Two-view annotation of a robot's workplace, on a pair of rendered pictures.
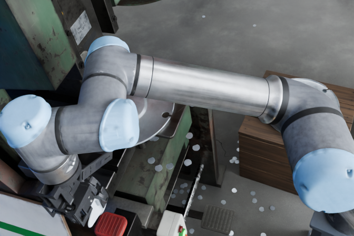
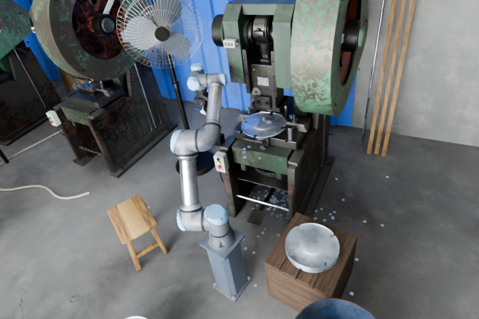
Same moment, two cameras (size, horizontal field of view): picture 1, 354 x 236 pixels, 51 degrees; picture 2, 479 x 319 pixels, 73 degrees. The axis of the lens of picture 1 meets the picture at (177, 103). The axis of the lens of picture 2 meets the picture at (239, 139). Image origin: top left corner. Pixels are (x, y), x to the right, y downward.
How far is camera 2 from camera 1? 1.74 m
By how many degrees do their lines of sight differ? 66
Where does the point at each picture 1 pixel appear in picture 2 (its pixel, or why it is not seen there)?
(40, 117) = (193, 68)
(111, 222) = not seen: hidden behind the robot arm
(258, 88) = (208, 116)
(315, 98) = (202, 131)
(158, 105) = (261, 133)
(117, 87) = (202, 79)
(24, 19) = (229, 56)
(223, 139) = not seen: hidden behind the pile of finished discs
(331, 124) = (189, 133)
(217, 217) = (256, 216)
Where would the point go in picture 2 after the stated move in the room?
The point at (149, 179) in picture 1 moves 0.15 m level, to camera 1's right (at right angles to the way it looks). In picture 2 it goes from (239, 147) to (239, 161)
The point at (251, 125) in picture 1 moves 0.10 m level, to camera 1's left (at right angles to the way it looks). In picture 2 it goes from (301, 218) to (298, 206)
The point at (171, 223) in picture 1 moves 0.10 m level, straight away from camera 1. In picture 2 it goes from (219, 154) to (234, 152)
